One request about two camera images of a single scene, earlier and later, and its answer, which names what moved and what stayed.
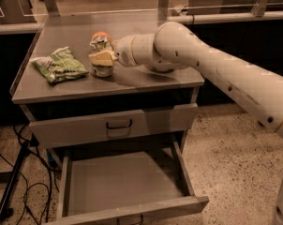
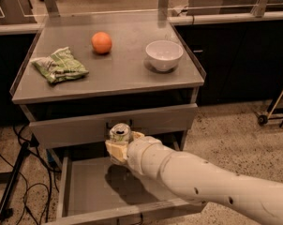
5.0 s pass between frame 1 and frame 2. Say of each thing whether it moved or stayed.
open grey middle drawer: stayed
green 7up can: moved
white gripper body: moved
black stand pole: stayed
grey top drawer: stayed
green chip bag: stayed
